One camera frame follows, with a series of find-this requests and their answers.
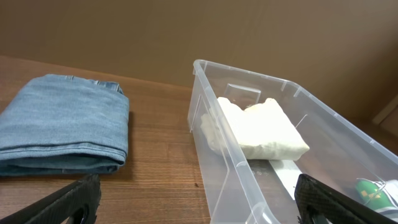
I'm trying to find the folded blue denim jeans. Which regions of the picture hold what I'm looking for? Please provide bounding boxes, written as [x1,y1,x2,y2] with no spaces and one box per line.
[1,74,129,176]

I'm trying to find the cream white cloth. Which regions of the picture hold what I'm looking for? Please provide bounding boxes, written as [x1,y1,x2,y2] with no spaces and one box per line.
[218,97,310,161]

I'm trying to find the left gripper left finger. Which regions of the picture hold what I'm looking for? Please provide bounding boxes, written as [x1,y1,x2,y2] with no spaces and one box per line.
[1,174,101,224]

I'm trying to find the white printed t-shirt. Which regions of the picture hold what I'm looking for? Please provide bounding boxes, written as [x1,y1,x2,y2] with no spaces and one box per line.
[355,178,397,222]

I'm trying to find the clear plastic storage bin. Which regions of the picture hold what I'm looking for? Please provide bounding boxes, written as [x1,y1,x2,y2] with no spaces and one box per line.
[188,60,397,223]

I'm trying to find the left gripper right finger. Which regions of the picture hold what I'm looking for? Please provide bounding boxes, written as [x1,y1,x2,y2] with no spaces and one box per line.
[294,174,395,224]

